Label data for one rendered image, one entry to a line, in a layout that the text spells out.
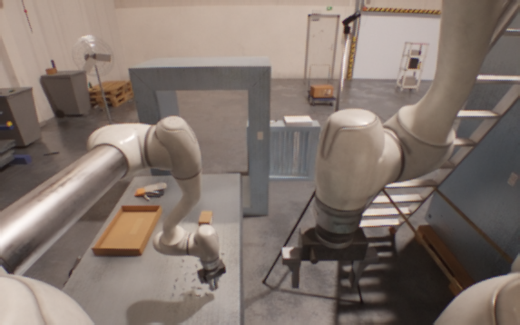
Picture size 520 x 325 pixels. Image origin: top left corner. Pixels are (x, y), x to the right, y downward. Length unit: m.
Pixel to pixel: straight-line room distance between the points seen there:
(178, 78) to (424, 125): 2.10
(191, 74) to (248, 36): 7.79
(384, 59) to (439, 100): 10.82
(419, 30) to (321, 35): 3.61
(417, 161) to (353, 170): 0.13
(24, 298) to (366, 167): 0.41
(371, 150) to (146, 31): 10.52
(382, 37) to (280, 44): 3.70
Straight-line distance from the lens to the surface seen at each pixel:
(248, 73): 2.28
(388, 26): 11.20
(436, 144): 0.50
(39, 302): 0.31
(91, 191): 0.66
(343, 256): 0.57
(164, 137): 0.76
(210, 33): 10.18
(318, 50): 10.29
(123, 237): 1.97
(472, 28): 0.38
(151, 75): 2.45
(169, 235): 1.18
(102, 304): 1.67
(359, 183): 0.43
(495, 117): 1.88
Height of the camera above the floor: 1.89
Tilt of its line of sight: 28 degrees down
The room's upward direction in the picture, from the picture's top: straight up
